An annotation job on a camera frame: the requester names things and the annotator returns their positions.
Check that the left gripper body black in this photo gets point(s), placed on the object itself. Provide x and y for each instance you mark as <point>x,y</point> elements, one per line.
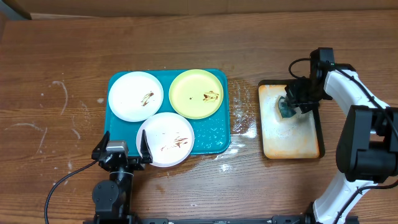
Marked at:
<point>134,165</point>

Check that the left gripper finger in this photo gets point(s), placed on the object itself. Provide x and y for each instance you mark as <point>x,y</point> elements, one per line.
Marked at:
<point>101,147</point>
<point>147,157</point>

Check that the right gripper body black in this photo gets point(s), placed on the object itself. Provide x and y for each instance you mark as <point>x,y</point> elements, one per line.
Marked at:
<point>304,96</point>

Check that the dark green sponge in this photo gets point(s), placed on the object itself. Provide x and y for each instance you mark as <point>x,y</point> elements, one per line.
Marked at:
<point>285,110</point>

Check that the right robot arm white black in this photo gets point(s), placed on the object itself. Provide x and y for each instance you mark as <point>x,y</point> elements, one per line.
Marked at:
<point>366,153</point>

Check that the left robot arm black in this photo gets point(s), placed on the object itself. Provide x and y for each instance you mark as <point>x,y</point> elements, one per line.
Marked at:
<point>112,197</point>

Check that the black tray with soapy water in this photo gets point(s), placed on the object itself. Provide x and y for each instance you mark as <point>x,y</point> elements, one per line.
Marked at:
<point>297,137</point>

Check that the white plate bottom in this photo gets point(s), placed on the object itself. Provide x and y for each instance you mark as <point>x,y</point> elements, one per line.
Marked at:
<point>170,138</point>

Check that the white plate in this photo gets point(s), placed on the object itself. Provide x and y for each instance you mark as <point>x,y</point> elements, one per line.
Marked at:
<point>170,138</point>
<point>135,96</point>

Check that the white plate top left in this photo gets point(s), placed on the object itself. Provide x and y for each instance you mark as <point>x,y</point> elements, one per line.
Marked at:
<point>135,96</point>

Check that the yellow-green plate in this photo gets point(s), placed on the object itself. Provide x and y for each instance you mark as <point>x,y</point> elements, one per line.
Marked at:
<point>196,94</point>

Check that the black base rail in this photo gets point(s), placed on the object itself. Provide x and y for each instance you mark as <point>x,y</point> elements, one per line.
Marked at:
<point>278,219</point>

